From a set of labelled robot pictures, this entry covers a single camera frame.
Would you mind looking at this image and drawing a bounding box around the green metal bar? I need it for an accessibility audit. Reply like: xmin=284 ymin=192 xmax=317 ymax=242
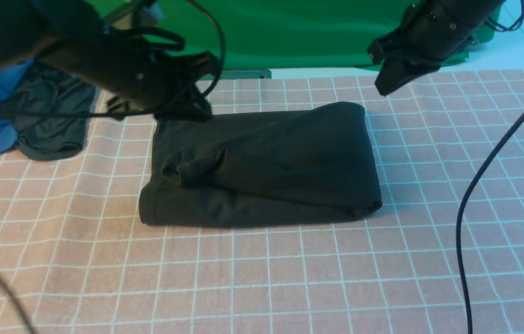
xmin=220 ymin=69 xmax=271 ymax=80

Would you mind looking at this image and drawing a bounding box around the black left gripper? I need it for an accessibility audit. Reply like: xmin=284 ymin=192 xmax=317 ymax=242
xmin=39 ymin=31 xmax=220 ymax=122

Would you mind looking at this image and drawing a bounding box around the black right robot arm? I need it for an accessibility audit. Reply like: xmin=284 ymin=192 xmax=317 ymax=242
xmin=367 ymin=0 xmax=502 ymax=96

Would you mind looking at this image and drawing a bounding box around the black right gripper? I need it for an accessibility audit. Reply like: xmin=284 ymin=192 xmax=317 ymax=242
xmin=367 ymin=2 xmax=476 ymax=96

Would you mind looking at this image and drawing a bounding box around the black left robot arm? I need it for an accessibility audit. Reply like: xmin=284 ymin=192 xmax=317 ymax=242
xmin=0 ymin=0 xmax=226 ymax=122

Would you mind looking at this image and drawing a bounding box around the green backdrop cloth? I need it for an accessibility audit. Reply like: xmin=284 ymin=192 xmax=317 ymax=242
xmin=86 ymin=0 xmax=504 ymax=71

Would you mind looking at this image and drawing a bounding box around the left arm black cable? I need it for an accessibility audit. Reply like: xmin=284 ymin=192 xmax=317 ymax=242
xmin=0 ymin=0 xmax=226 ymax=334

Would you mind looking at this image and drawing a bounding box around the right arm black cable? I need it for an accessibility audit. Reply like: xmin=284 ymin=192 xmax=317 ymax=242
xmin=456 ymin=0 xmax=524 ymax=334

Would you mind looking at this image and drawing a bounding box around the dark gray long-sleeve top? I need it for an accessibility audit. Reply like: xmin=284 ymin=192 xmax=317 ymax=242
xmin=138 ymin=102 xmax=383 ymax=229

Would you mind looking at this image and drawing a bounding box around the dark crumpled garment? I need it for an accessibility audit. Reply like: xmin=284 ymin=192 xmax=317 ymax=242
xmin=3 ymin=64 xmax=97 ymax=161

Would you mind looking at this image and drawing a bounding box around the pink checkered tablecloth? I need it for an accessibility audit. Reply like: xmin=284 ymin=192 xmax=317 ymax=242
xmin=0 ymin=69 xmax=524 ymax=334

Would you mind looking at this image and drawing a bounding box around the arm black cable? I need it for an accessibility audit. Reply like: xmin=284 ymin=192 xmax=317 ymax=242
xmin=0 ymin=0 xmax=226 ymax=334
xmin=456 ymin=0 xmax=524 ymax=334

